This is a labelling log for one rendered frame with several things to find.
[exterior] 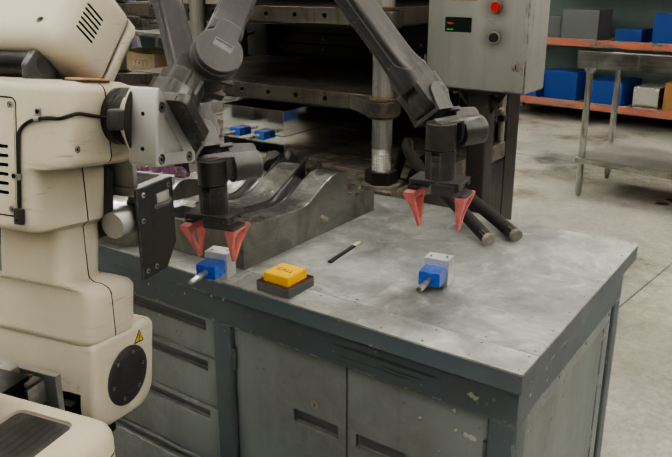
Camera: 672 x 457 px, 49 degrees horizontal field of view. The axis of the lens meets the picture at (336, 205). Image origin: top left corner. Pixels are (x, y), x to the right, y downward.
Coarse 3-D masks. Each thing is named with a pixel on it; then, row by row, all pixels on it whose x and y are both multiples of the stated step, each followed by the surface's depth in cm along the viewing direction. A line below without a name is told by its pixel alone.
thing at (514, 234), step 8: (472, 200) 180; (480, 200) 179; (480, 208) 177; (488, 208) 175; (488, 216) 174; (496, 216) 172; (496, 224) 171; (504, 224) 169; (512, 224) 169; (504, 232) 169; (512, 232) 166; (520, 232) 166; (512, 240) 167
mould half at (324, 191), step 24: (288, 168) 178; (264, 192) 173; (312, 192) 168; (336, 192) 174; (360, 192) 184; (264, 216) 157; (288, 216) 160; (312, 216) 168; (336, 216) 176; (216, 240) 153; (264, 240) 155; (288, 240) 162; (240, 264) 151
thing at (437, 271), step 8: (432, 256) 143; (440, 256) 143; (448, 256) 143; (424, 264) 143; (432, 264) 143; (440, 264) 142; (448, 264) 141; (424, 272) 139; (432, 272) 139; (440, 272) 139; (448, 272) 142; (424, 280) 137; (432, 280) 139; (440, 280) 139; (448, 280) 143; (416, 288) 135; (424, 288) 136
